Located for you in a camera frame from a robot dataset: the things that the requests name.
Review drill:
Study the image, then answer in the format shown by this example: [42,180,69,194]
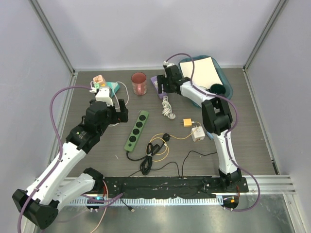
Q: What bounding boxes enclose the purple power strip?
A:
[150,76,167,99]

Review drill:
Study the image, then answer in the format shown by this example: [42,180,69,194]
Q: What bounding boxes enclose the green power strip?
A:
[124,110,149,152]

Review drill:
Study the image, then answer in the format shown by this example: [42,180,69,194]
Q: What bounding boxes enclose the yellow charger plug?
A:
[181,118,194,127]

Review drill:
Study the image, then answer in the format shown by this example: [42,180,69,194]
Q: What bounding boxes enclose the white cube adapter plug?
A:
[190,126,206,142]

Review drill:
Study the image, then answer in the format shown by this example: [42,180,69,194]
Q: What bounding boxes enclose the blue charger plug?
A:
[206,132,214,140]

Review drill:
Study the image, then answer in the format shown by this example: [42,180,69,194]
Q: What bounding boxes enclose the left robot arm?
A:
[12,99,128,230]

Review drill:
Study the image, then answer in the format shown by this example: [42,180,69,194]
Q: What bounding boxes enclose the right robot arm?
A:
[157,62,242,192]

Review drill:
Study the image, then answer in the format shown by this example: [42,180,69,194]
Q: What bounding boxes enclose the black round plug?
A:
[162,133,171,142]

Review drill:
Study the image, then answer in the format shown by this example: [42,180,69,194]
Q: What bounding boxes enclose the pink mug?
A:
[131,72,147,96]

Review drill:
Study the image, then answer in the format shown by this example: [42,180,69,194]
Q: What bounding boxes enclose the teal triangular base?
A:
[106,82,120,98]

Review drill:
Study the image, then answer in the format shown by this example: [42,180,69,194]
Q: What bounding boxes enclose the white paper sheet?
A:
[179,57,222,89]

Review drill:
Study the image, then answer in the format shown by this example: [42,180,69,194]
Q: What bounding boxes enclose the dark green cup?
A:
[209,83,226,95]

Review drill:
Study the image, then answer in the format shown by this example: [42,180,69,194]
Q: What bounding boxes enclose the teal plastic tray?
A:
[193,55,233,99]

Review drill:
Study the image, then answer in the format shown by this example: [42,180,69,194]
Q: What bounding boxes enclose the black mounting plate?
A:
[104,176,249,198]

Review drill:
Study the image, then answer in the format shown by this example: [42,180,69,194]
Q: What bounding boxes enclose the white thin cable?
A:
[90,81,129,127]

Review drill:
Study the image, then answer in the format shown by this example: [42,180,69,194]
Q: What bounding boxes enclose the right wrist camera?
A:
[163,61,175,69]

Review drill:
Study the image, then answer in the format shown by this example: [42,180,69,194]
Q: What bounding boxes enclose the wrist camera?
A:
[163,61,175,69]
[95,86,114,107]

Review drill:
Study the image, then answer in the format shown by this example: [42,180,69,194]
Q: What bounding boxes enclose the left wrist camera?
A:
[95,86,114,107]

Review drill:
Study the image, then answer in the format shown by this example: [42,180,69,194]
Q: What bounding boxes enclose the white coiled cord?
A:
[161,95,176,120]

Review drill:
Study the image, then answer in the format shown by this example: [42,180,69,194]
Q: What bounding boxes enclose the black bundled cable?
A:
[125,143,166,176]

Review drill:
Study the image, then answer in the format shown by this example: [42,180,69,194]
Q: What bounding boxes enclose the yellow coiled cable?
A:
[148,121,202,163]

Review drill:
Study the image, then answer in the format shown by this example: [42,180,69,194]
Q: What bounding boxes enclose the slotted cable duct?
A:
[68,196,223,207]

